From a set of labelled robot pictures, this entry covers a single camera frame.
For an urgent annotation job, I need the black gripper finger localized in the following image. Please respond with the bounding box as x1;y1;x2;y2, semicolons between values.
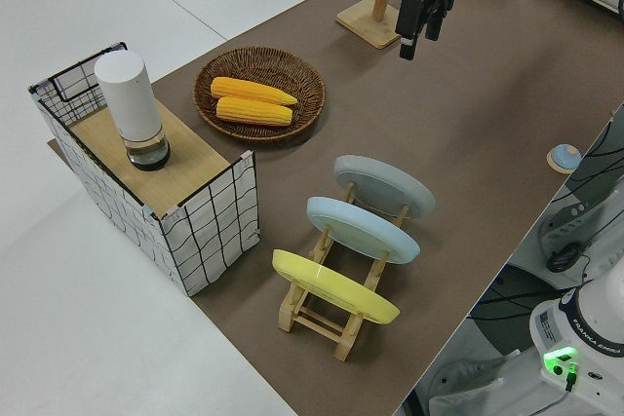
426;0;459;41
395;0;438;60

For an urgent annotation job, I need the wire grid wooden shelf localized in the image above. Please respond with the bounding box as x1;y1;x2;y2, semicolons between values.
27;41;259;298

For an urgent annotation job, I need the brown table mat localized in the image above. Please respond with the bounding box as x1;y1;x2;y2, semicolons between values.
47;0;624;416

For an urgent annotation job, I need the yellow corn cob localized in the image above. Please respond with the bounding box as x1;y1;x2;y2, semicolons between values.
214;96;293;127
210;76;299;107

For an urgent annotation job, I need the white cylindrical bottle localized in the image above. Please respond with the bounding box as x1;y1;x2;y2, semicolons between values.
94;49;173;172

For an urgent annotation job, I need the light blue round plate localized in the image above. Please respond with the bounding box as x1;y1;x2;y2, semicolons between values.
305;196;422;266

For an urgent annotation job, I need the black coiled cable bundle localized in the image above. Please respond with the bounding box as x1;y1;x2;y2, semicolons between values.
545;243;582;274

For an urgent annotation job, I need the blue service bell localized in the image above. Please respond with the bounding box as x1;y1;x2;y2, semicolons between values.
545;143;581;174

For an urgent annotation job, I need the yellow round plate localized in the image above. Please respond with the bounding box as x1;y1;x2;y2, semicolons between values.
271;248;402;325

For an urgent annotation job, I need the gray round plate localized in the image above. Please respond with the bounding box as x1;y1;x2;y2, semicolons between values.
333;154;437;222

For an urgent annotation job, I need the brown wicker basket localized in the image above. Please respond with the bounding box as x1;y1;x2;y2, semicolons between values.
193;46;327;143

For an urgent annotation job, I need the wooden plate rack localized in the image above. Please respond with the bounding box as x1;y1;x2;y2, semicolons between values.
277;180;410;362

